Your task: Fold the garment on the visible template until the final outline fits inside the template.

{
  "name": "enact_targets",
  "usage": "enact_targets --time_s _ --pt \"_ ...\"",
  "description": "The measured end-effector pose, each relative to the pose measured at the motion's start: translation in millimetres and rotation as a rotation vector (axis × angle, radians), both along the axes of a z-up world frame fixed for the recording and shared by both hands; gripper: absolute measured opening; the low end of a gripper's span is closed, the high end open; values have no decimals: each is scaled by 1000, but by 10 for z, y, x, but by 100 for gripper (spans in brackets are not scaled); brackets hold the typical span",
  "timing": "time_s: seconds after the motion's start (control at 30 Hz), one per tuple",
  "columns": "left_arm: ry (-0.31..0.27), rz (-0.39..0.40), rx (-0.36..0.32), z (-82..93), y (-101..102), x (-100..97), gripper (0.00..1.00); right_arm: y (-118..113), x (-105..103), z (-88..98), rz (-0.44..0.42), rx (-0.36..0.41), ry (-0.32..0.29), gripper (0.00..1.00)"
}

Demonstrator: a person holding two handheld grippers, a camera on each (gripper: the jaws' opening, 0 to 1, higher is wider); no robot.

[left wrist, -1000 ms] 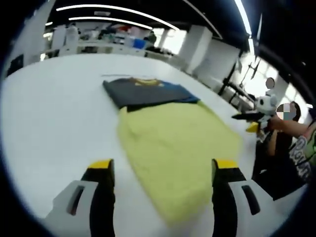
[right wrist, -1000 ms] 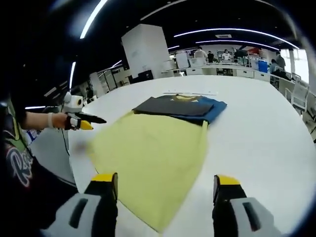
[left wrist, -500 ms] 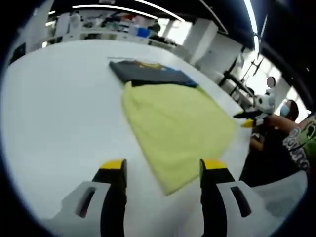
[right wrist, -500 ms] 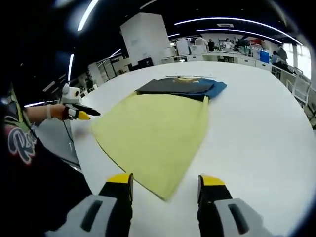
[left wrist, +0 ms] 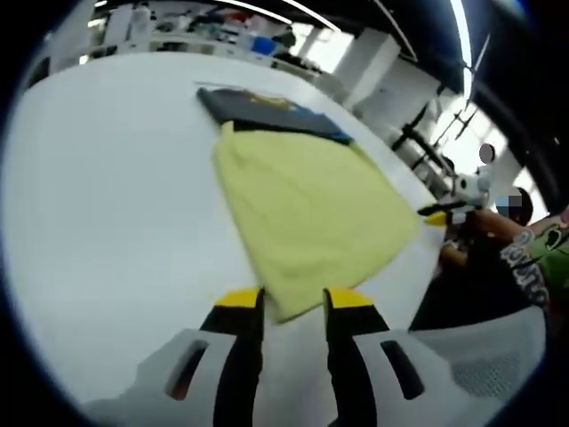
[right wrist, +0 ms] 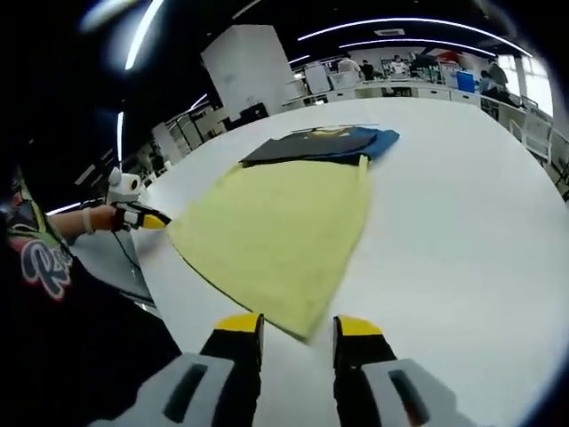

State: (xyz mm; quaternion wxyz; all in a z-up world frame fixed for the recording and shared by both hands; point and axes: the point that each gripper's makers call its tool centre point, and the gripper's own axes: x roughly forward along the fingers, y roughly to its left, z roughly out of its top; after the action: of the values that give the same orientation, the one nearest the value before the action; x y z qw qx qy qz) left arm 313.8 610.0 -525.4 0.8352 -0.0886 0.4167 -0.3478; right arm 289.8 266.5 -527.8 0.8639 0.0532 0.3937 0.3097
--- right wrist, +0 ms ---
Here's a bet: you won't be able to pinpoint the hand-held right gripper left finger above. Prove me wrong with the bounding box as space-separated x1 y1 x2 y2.
86 312 267 427

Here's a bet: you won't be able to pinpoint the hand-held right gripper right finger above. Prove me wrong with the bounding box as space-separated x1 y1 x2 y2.
331 313 479 427

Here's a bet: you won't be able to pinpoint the yellow blue black garment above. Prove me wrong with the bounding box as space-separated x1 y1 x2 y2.
167 125 401 344

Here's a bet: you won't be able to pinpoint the person's left hand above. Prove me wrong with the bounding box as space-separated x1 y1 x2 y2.
93 205 128 233

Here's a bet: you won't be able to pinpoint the metal shelving racks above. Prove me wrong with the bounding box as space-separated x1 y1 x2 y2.
150 106 228 166

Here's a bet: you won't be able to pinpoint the person at table edge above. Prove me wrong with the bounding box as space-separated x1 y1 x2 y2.
0 164 183 427

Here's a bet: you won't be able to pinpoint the black floor cabinet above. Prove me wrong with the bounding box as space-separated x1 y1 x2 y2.
228 102 268 131

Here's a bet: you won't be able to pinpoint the white square pillar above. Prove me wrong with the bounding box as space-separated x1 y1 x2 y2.
200 24 294 121

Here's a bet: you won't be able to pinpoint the white upright panel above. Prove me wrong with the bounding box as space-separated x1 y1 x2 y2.
305 61 333 95

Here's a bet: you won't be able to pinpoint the translucent storage bin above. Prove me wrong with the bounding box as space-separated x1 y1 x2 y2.
329 72 357 91

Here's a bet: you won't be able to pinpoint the white cabinet counter row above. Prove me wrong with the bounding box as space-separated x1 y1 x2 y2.
284 81 486 109

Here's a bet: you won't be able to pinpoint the white office chair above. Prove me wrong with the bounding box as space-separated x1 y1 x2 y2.
510 104 569 179

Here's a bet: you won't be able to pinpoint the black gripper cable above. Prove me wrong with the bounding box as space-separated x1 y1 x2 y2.
113 230 144 286

